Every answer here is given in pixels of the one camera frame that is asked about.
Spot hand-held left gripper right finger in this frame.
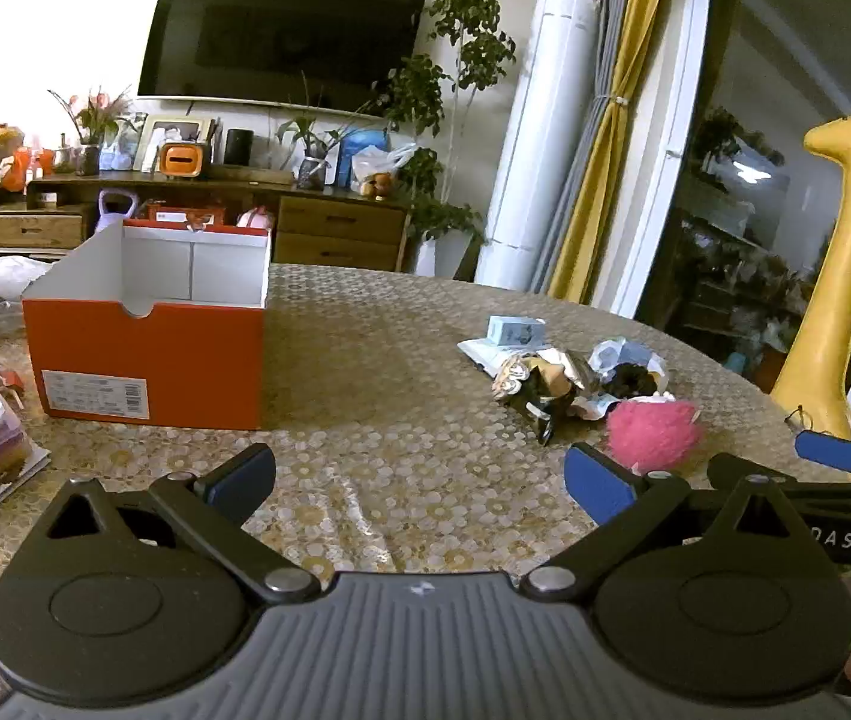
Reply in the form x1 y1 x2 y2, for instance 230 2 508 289
519 442 808 605

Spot orange figure toy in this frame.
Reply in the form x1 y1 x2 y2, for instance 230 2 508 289
1 146 55 192

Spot small plant in glass vase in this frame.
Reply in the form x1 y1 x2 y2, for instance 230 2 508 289
275 90 366 190

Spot gold black snack wrapper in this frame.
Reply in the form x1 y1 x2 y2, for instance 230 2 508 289
492 351 591 445

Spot desktop with patterned tablecloth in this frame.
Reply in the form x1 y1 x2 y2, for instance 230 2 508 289
0 262 851 720

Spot pink fluffy ball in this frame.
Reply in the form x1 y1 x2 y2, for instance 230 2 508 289
605 399 705 475

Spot purple kettlebell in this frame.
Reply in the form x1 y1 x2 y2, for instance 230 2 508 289
95 191 140 235

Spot blue bag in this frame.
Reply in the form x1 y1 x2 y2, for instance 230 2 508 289
335 131 390 188

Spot wooden television cabinet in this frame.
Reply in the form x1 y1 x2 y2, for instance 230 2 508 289
0 171 411 271

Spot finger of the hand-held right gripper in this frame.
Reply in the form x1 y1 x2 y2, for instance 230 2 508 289
796 430 851 485
708 453 851 503

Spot pink flowers in vase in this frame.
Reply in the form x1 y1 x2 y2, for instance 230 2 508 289
49 86 134 177

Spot flat white box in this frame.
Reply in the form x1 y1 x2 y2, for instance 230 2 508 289
457 337 539 376

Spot white standing air conditioner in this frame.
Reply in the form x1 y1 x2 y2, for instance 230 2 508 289
474 0 606 293

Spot grey curtain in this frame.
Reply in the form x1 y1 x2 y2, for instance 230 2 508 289
530 0 643 301

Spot orange cardboard shoe box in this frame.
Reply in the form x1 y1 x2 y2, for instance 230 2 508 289
22 221 274 430

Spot small white wrapper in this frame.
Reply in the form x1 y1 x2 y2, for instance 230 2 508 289
571 390 677 421

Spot red white box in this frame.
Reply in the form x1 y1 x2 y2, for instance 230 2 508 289
133 201 227 230

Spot black crumpled wrapper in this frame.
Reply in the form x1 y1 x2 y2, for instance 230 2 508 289
603 362 658 396

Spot small light blue box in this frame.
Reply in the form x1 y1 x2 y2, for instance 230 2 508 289
486 315 548 348

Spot photo frame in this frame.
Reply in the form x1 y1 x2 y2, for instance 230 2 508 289
133 116 212 172

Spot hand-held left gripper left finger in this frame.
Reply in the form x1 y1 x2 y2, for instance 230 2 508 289
39 442 321 605

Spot black wall television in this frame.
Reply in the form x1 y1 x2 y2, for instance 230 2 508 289
136 0 428 119

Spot tall green potted plant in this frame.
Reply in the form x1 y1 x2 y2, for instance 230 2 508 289
380 0 520 278

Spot yellow curtain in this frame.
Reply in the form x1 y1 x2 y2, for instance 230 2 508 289
549 0 677 305

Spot yellow giraffe toy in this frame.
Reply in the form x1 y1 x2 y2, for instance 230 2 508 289
768 111 851 481

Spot crumpled white blue wrapper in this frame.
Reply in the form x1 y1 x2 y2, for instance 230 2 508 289
590 340 670 383

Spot glass sliding door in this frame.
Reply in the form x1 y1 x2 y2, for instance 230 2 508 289
612 0 851 466

